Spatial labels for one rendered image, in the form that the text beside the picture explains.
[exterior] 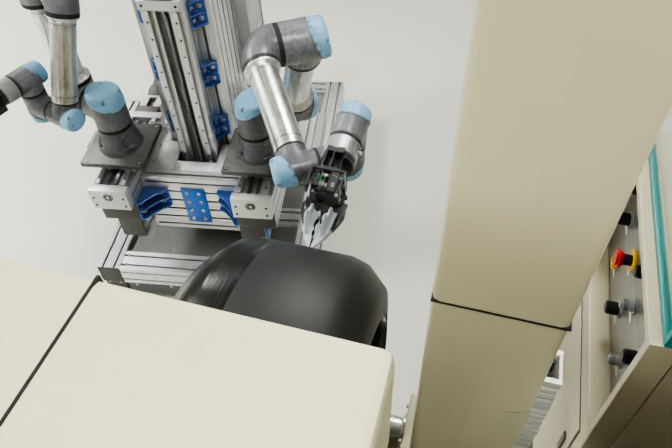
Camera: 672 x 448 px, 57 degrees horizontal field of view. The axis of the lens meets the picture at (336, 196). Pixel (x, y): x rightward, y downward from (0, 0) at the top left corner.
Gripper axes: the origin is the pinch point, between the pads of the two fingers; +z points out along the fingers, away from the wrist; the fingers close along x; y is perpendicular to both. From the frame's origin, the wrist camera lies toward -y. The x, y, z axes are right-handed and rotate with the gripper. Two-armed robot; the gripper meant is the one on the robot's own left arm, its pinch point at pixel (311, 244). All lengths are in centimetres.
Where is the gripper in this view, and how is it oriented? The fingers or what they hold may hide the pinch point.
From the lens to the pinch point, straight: 121.8
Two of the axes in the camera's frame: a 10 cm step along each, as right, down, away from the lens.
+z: -2.7, 7.8, -5.6
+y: -0.6, -5.9, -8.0
